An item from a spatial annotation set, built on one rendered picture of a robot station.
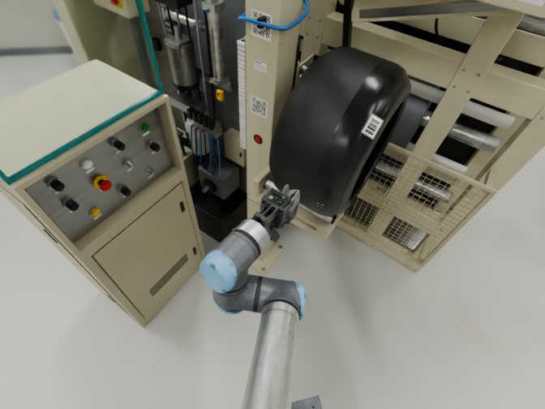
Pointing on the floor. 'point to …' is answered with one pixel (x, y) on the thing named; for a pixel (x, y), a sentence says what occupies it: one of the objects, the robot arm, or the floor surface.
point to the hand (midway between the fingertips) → (294, 194)
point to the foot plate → (268, 258)
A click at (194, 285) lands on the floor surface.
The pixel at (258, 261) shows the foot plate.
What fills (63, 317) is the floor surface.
